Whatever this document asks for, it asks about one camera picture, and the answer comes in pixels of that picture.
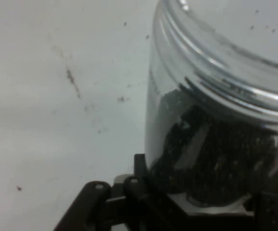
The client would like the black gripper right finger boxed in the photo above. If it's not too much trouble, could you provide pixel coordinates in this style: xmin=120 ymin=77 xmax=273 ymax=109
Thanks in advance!
xmin=249 ymin=179 xmax=278 ymax=231

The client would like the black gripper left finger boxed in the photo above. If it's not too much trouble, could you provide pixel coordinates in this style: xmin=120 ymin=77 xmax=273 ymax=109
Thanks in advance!
xmin=53 ymin=153 xmax=178 ymax=231

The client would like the clear jar with black grains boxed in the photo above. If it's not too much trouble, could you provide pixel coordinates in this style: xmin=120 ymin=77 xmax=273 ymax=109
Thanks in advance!
xmin=144 ymin=0 xmax=278 ymax=208

